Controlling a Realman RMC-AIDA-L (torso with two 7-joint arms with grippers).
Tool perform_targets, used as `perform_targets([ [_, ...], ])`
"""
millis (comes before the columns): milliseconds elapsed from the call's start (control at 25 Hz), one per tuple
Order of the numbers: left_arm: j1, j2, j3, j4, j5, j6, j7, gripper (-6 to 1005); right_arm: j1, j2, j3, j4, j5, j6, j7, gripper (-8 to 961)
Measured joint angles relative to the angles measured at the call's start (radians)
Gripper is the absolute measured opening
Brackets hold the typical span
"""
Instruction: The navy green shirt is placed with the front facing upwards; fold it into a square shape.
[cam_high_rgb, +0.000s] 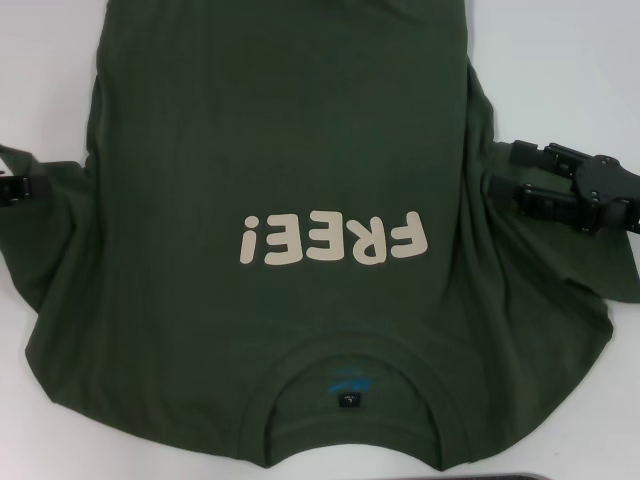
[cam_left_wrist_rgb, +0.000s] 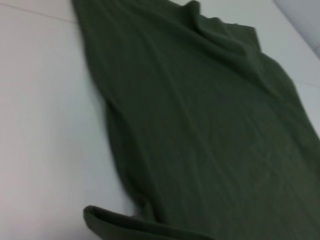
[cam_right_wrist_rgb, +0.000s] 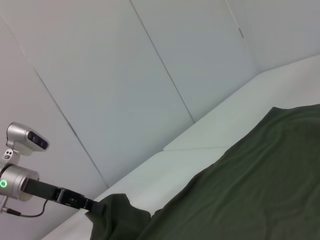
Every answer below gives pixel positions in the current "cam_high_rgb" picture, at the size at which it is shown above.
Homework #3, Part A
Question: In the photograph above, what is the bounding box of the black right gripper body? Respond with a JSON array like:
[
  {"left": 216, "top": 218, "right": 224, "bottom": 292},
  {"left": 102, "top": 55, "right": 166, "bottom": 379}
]
[{"left": 573, "top": 155, "right": 640, "bottom": 234}]

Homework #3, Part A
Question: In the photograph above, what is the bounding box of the dark green FREE t-shirt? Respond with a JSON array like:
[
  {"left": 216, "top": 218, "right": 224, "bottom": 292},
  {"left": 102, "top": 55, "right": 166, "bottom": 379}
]
[{"left": 0, "top": 0, "right": 640, "bottom": 460}]

